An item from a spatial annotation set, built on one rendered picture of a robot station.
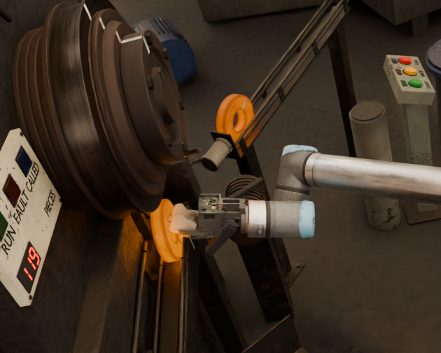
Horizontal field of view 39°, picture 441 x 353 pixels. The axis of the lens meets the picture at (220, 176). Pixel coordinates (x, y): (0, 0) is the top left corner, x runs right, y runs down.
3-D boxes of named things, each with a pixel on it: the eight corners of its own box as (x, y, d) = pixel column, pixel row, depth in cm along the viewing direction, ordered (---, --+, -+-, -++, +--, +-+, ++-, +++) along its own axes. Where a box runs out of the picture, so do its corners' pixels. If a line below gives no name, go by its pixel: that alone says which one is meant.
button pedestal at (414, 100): (410, 230, 233) (392, 92, 196) (396, 189, 251) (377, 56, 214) (454, 221, 230) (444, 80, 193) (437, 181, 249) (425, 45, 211)
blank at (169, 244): (148, 236, 145) (161, 233, 145) (151, 188, 156) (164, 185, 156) (170, 274, 156) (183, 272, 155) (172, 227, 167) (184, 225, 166)
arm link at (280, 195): (306, 195, 171) (313, 195, 159) (298, 236, 171) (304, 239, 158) (272, 188, 171) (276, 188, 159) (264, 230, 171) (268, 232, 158)
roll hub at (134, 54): (162, 191, 130) (110, 78, 113) (170, 117, 151) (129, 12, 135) (187, 185, 129) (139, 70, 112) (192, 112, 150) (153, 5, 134)
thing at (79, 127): (127, 265, 130) (22, 73, 101) (148, 135, 166) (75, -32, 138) (156, 258, 129) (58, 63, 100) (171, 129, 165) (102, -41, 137)
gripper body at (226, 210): (197, 192, 153) (246, 192, 153) (197, 218, 158) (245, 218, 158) (195, 213, 147) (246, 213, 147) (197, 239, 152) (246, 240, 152)
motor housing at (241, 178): (262, 331, 216) (220, 223, 184) (260, 283, 233) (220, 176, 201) (299, 325, 214) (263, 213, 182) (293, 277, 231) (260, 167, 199)
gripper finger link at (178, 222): (158, 208, 151) (197, 208, 151) (160, 226, 155) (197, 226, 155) (157, 216, 149) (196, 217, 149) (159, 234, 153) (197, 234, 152)
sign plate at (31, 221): (19, 307, 102) (-38, 230, 91) (53, 202, 122) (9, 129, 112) (32, 305, 102) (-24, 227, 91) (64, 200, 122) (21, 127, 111)
